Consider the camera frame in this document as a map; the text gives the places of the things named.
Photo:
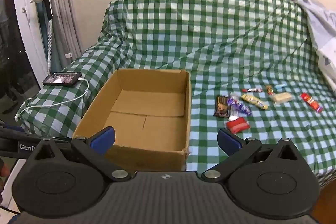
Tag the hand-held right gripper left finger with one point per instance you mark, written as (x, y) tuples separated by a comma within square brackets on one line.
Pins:
[(102, 138)]

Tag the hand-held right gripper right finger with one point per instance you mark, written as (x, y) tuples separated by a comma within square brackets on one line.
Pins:
[(228, 140)]

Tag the square red snack packet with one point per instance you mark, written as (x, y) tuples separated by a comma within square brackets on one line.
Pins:
[(237, 125)]

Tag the silver white snack packet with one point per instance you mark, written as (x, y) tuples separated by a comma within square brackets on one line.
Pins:
[(233, 117)]

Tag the dark brown snack packet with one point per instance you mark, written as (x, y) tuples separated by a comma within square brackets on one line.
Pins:
[(221, 107)]

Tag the purple snack packet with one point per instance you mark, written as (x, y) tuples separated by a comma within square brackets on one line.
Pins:
[(241, 106)]

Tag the yellow snack bar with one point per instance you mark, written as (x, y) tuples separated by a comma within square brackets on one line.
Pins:
[(253, 100)]

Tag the cardboard box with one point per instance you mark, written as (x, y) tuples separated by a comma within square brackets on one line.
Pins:
[(147, 124)]

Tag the red white snack stick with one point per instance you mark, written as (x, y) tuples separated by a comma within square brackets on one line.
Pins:
[(250, 90)]

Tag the small brown candy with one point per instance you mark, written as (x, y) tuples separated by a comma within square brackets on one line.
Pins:
[(269, 89)]

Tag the beige wafer packet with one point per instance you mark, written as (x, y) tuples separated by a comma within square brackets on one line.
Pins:
[(281, 98)]

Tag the light blue stick packet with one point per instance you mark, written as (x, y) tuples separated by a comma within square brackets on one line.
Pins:
[(279, 87)]

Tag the long red snack packet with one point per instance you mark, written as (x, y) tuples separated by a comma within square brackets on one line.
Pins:
[(310, 102)]

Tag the person's left hand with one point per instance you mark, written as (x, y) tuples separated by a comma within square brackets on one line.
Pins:
[(4, 167)]

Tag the black smartphone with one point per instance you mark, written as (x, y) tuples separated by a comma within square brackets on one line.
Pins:
[(61, 79)]

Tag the white curtain clip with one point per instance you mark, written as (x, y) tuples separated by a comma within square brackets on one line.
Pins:
[(68, 55)]

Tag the green checkered bed cover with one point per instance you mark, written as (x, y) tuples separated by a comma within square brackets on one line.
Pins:
[(210, 43)]

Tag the grey printed duvet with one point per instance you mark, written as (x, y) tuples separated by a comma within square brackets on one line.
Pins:
[(323, 29)]

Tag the white window frame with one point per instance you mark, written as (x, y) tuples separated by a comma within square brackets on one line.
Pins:
[(26, 29)]

